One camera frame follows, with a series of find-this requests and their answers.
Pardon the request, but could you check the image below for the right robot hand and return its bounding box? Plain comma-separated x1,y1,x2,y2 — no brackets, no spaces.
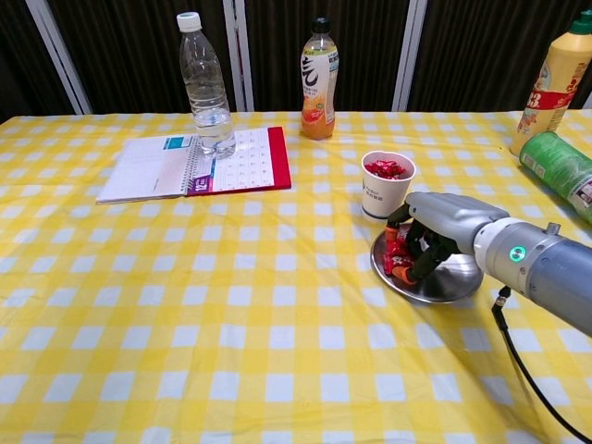
382,191,510,284

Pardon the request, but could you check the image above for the white paper cup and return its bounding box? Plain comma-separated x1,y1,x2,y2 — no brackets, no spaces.
360,150,416,222

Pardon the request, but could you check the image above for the round metal plate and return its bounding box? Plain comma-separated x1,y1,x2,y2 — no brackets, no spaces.
370,227,485,305

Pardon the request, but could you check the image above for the green chips can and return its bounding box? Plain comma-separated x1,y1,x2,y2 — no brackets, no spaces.
518,131,592,214

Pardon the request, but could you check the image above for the black pleated partition panel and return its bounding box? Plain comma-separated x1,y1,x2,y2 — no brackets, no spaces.
0,0,78,124
242,0,413,112
45,0,240,115
409,0,592,111

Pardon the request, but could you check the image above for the yellow squeeze bottle green cap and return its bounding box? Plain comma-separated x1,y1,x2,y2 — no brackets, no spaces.
510,9,592,157

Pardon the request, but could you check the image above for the orange juice bottle black cap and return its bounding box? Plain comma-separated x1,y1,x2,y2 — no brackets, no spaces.
300,17,340,142

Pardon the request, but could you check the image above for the clear water bottle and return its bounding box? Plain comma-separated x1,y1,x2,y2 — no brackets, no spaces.
176,11,238,161

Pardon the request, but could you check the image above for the yellow white checked tablecloth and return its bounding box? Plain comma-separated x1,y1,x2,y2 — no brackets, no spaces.
0,109,592,444

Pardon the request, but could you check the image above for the spiral calendar notebook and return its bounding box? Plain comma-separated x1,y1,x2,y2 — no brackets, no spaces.
95,126,293,205

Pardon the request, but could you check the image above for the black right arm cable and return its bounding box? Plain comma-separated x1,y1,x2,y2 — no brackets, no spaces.
490,285,592,444

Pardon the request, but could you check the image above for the white partition post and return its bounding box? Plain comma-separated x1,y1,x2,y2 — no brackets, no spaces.
391,0,429,112
221,0,254,113
25,0,93,116

